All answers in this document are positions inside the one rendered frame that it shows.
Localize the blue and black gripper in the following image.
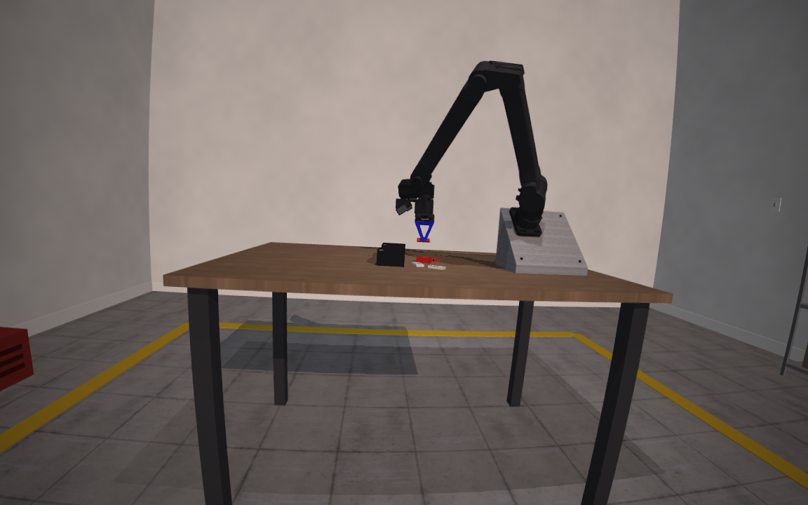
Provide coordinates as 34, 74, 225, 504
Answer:
415, 198, 434, 242

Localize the black rack of bins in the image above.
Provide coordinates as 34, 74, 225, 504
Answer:
377, 243, 405, 267

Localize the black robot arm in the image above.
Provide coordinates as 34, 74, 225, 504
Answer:
396, 60, 548, 237

